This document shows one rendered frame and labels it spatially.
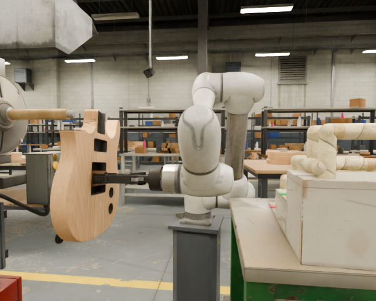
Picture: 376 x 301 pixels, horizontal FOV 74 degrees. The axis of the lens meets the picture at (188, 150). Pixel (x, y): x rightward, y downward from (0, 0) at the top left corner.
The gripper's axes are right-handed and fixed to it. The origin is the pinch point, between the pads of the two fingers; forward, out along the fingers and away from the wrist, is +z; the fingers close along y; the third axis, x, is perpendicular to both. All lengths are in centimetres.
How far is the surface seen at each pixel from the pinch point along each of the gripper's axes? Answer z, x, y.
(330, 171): -59, 3, -24
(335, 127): -59, 12, -25
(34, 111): 16.2, 19.6, -9.0
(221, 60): -56, 488, 1045
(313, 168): -56, 4, -22
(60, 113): 8.1, 18.7, -9.1
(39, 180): 31.3, -1.8, 14.0
